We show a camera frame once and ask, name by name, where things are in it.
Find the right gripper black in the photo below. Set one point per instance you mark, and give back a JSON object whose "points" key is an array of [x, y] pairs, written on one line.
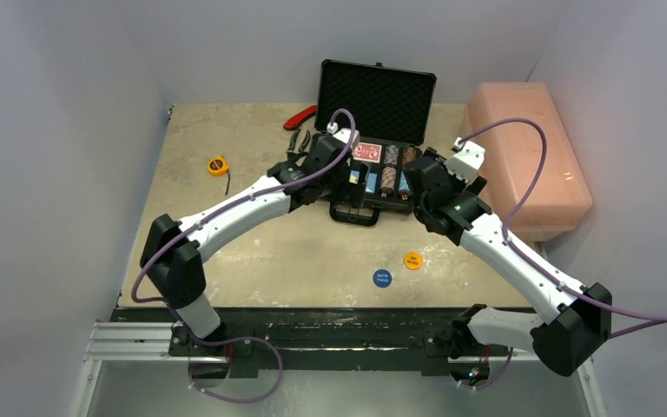
{"points": [[417, 175]]}

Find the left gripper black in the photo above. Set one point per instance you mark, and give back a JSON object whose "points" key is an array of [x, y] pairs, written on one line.
{"points": [[356, 188]]}

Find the orange big blind button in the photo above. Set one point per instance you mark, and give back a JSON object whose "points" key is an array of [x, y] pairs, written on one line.
{"points": [[413, 261]]}

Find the black poker set case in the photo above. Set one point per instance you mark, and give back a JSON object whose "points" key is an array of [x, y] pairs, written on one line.
{"points": [[390, 107]]}

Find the blue small blind button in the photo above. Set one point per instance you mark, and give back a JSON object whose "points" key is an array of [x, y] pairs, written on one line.
{"points": [[382, 278]]}

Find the brown poker chip stack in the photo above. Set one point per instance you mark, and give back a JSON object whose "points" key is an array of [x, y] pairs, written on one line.
{"points": [[408, 155]]}

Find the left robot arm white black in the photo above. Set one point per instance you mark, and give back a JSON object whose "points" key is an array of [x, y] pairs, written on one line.
{"points": [[175, 251]]}

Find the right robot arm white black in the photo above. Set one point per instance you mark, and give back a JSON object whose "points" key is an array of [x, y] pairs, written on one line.
{"points": [[569, 321]]}

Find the red card deck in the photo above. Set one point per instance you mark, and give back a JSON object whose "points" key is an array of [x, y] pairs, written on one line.
{"points": [[367, 152]]}

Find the blue card deck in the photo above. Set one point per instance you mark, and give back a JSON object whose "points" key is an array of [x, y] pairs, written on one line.
{"points": [[371, 183]]}

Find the tan chip stack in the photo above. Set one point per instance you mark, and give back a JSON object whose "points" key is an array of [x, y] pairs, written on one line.
{"points": [[389, 171]]}

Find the light blue chip stack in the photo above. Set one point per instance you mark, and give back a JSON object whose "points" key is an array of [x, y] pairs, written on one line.
{"points": [[403, 188]]}

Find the black pliers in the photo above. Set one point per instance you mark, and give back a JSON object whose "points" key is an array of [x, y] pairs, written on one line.
{"points": [[296, 149]]}

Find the pink plastic storage box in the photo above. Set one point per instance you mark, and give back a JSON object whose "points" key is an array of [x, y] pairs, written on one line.
{"points": [[512, 152]]}

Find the yellow tape measure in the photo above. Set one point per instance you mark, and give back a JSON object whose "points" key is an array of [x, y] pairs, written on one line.
{"points": [[218, 166]]}

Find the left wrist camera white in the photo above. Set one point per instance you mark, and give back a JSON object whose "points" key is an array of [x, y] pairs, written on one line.
{"points": [[345, 136]]}

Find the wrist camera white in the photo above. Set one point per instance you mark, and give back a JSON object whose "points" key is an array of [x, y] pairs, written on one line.
{"points": [[466, 160], [345, 136]]}

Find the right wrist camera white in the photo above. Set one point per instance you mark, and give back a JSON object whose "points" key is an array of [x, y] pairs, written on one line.
{"points": [[466, 160]]}

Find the red handled knife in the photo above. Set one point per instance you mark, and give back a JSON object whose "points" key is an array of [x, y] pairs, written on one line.
{"points": [[296, 121]]}

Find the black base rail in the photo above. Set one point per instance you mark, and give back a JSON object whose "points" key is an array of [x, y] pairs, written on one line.
{"points": [[428, 341]]}

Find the aluminium frame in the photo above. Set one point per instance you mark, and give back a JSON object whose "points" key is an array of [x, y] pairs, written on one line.
{"points": [[151, 342]]}

